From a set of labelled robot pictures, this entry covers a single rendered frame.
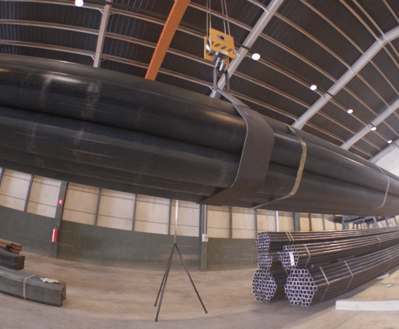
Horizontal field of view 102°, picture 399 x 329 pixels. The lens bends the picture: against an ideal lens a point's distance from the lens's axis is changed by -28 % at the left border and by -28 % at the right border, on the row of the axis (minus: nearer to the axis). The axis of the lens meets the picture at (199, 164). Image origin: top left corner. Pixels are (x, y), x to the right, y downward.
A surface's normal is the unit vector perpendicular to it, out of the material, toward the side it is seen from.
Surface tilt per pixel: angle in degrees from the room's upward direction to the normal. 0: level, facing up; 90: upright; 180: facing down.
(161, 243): 90
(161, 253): 90
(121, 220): 90
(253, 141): 120
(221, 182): 154
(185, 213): 90
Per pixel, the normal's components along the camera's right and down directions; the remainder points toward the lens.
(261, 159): 0.34, 0.16
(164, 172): 0.16, 0.67
